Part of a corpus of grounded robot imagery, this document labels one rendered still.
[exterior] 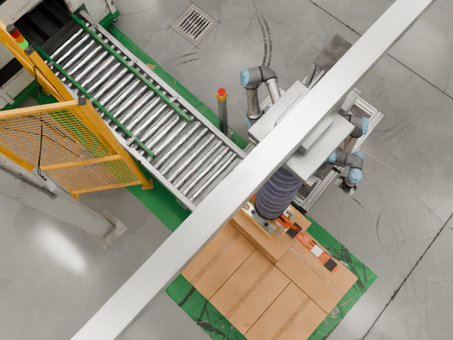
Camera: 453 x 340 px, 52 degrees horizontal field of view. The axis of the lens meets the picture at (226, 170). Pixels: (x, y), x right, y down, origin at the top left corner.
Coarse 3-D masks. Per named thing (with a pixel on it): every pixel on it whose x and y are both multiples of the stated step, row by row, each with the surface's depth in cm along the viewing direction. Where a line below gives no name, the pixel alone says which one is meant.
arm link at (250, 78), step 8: (248, 72) 324; (256, 72) 324; (248, 80) 325; (256, 80) 326; (248, 88) 331; (256, 88) 332; (248, 96) 340; (256, 96) 340; (248, 104) 346; (256, 104) 345; (248, 112) 355; (256, 112) 350; (248, 120) 356; (256, 120) 354
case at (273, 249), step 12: (240, 216) 369; (300, 216) 368; (240, 228) 380; (252, 228) 366; (252, 240) 381; (264, 240) 364; (276, 240) 363; (288, 240) 363; (264, 252) 382; (276, 252) 361
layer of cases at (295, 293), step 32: (224, 256) 400; (256, 256) 400; (288, 256) 399; (320, 256) 399; (224, 288) 393; (256, 288) 393; (288, 288) 393; (320, 288) 392; (256, 320) 390; (288, 320) 386; (320, 320) 386
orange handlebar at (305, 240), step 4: (252, 196) 348; (280, 216) 344; (284, 216) 344; (280, 220) 343; (288, 220) 343; (284, 224) 342; (304, 236) 339; (300, 240) 339; (304, 240) 338; (308, 240) 338; (304, 244) 337; (312, 244) 338; (308, 248) 337; (324, 256) 336; (320, 260) 336; (324, 260) 335; (336, 268) 333
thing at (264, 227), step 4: (252, 204) 358; (244, 208) 357; (252, 208) 357; (244, 212) 357; (248, 212) 356; (252, 212) 353; (256, 212) 356; (248, 216) 356; (252, 216) 355; (252, 220) 355; (268, 220) 355; (256, 224) 354; (264, 224) 351; (268, 224) 353; (272, 224) 354; (260, 228) 353; (264, 228) 353; (268, 228) 353; (276, 228) 353; (264, 232) 353; (268, 232) 352; (268, 236) 352; (272, 236) 352
